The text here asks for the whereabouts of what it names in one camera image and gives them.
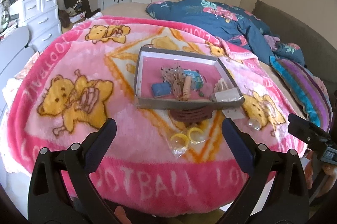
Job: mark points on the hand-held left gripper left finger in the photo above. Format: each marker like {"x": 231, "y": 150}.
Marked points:
{"x": 101, "y": 149}

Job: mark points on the person's right hand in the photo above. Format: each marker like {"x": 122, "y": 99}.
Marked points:
{"x": 331, "y": 170}

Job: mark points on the pile of desk clutter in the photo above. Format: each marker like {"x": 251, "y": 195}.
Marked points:
{"x": 6, "y": 16}

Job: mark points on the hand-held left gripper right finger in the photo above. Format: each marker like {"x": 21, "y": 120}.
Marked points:
{"x": 237, "y": 149}

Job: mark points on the pearl hair clip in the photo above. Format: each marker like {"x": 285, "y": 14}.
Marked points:
{"x": 254, "y": 124}

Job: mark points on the white drawer chest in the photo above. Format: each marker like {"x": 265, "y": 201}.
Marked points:
{"x": 43, "y": 21}

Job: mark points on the clear plastic bag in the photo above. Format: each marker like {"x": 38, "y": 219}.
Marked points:
{"x": 179, "y": 151}

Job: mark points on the cream claw hair clip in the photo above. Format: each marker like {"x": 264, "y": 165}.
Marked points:
{"x": 222, "y": 84}

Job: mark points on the grey cardboard box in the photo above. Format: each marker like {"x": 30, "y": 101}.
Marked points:
{"x": 168, "y": 104}

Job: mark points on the striped pillow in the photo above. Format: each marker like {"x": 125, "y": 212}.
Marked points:
{"x": 300, "y": 87}

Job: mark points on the green upholstered headboard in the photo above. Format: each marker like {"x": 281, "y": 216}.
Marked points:
{"x": 297, "y": 29}

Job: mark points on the blue floral duvet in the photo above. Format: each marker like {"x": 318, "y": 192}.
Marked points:
{"x": 223, "y": 21}

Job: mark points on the small clear packet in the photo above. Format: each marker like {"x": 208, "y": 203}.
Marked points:
{"x": 234, "y": 113}

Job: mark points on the brown hair clip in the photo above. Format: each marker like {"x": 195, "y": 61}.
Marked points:
{"x": 191, "y": 114}

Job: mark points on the black bag on floor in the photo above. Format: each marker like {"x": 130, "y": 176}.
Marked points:
{"x": 76, "y": 5}

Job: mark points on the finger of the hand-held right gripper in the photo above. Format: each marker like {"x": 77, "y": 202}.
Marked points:
{"x": 305, "y": 130}

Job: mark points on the white card packet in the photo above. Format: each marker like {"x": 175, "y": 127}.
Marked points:
{"x": 226, "y": 95}

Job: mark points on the white curved table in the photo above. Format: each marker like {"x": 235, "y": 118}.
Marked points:
{"x": 13, "y": 50}

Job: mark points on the blue small packet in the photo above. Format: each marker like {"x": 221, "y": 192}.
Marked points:
{"x": 160, "y": 89}

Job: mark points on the pink printed bear blanket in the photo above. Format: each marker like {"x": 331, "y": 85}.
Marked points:
{"x": 105, "y": 113}

